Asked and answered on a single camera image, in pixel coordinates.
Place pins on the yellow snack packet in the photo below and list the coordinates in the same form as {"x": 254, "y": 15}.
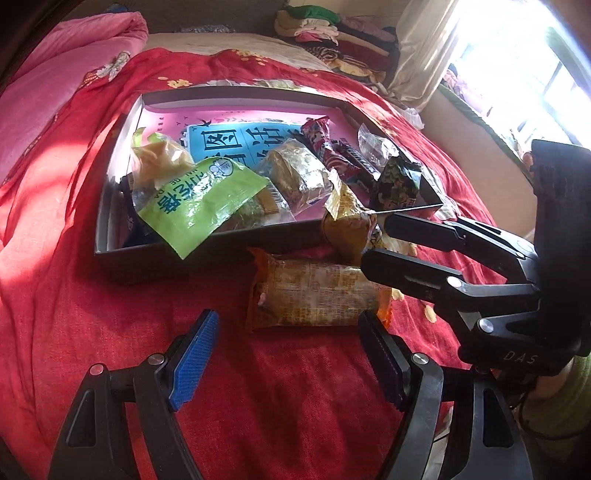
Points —
{"x": 157, "y": 159}

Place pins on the dark green snack packet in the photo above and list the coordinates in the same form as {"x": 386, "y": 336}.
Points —
{"x": 397, "y": 184}

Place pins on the person's right hand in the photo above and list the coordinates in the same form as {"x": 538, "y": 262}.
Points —
{"x": 547, "y": 387}

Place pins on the pink quilt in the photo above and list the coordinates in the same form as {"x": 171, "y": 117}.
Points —
{"x": 60, "y": 83}

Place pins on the yellow-brown snack packet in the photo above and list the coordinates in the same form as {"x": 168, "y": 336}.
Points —
{"x": 346, "y": 226}

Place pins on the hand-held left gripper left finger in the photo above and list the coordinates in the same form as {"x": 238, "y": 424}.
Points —
{"x": 194, "y": 360}

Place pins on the red and dark snack packet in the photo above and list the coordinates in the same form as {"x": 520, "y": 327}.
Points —
{"x": 321, "y": 138}

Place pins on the large orange biscuit packet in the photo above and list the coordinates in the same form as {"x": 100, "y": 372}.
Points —
{"x": 314, "y": 290}

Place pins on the purple patterned cloth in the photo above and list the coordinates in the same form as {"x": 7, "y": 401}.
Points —
{"x": 464, "y": 87}

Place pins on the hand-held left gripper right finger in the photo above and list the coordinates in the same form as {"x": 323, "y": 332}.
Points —
{"x": 383, "y": 360}

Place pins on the pile of folded clothes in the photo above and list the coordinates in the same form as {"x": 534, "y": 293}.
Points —
{"x": 337, "y": 41}

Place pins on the cream curtain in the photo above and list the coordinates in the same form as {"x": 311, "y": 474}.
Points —
{"x": 425, "y": 55}

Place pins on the small clear snack packet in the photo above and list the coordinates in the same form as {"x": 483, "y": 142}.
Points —
{"x": 374, "y": 145}

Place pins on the clear packet with brown pastry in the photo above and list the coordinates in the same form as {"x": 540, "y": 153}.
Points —
{"x": 263, "y": 205}

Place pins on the clear packet with brown cake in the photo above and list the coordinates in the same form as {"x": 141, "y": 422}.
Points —
{"x": 295, "y": 170}

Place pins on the beige bed sheet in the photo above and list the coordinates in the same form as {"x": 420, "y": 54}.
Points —
{"x": 221, "y": 44}

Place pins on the person's right forearm green sleeve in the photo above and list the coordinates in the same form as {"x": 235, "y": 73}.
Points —
{"x": 575, "y": 397}

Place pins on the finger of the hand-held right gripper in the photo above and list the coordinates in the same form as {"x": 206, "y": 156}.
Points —
{"x": 429, "y": 230}
{"x": 406, "y": 272}

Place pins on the grey pillow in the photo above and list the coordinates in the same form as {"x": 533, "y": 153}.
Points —
{"x": 207, "y": 18}

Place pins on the blue snack packet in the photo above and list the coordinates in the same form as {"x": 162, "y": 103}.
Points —
{"x": 136, "y": 233}

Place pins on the grey cardboard box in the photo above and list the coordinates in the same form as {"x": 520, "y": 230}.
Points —
{"x": 207, "y": 242}

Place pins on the white crumpled bag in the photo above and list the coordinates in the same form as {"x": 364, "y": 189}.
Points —
{"x": 412, "y": 117}

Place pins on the red floral blanket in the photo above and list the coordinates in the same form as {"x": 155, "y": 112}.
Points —
{"x": 277, "y": 392}

